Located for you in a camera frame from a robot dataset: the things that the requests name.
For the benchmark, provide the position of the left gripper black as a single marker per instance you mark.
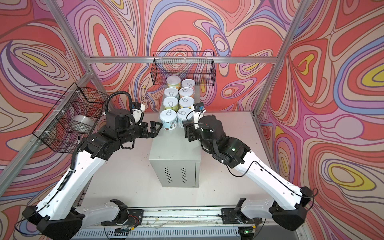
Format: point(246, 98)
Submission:
point(153, 132)

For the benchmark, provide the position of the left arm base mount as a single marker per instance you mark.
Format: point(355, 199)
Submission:
point(130, 218)

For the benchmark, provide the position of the green circuit board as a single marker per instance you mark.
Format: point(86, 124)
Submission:
point(248, 231)
point(120, 231)

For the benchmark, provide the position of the blue white labelled can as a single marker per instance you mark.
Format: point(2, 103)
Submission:
point(172, 92)

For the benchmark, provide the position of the orange green labelled can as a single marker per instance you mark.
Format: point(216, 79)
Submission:
point(174, 82)

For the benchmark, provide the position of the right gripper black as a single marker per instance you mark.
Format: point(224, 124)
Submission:
point(190, 131)

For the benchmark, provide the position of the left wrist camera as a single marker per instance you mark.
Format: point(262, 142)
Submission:
point(138, 112)

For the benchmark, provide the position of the green circuit board right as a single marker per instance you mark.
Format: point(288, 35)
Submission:
point(248, 231)

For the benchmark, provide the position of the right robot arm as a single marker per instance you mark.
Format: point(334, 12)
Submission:
point(287, 202)

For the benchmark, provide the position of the black wire basket back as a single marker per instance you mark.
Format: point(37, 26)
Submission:
point(196, 65)

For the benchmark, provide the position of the black wire basket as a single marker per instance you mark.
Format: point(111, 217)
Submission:
point(56, 132)
point(196, 65)

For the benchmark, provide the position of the grey metal cabinet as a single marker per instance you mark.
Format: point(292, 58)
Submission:
point(175, 161)

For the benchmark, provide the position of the pink labelled can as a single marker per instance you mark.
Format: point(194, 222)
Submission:
point(188, 83)

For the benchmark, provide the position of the green circuit board left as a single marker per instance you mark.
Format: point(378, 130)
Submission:
point(120, 231)

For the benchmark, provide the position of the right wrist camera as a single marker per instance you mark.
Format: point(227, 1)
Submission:
point(198, 112)

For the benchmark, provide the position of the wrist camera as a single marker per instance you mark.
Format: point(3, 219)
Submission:
point(138, 112)
point(198, 112)

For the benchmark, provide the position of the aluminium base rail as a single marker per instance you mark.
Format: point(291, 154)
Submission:
point(191, 223)

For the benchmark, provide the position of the peach labelled can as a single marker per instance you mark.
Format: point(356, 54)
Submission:
point(186, 92)

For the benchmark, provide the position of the can row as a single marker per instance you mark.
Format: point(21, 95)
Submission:
point(171, 103)
point(186, 102)
point(169, 119)
point(184, 114)

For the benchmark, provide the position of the black wire basket left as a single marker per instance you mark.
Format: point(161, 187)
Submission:
point(56, 132)

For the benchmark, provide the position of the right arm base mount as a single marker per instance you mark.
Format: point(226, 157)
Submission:
point(229, 216)

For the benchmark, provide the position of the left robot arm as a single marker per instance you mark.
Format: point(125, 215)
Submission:
point(55, 216)

